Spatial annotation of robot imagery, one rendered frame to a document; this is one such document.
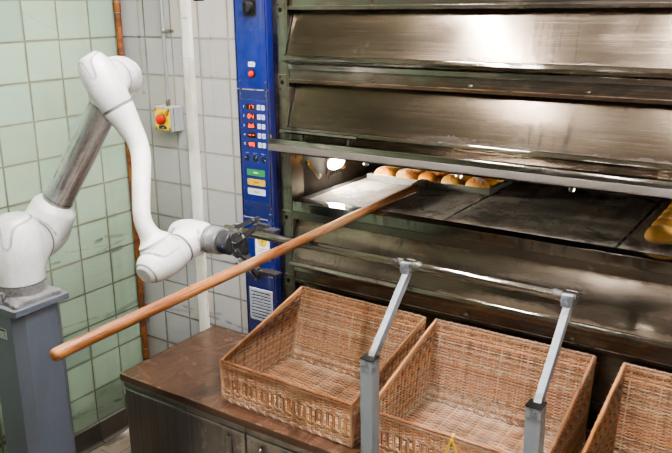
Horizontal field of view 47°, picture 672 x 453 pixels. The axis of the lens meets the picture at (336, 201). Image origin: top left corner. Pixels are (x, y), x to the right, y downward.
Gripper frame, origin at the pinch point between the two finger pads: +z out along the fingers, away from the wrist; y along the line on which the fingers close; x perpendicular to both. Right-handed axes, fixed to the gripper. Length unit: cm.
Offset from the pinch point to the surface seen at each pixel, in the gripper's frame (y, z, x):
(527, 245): 3, 60, -54
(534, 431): 30, 84, 7
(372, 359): 23.7, 36.5, 4.9
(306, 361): 60, -21, -44
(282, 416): 59, -3, -5
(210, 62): -50, -72, -56
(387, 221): 3, 8, -55
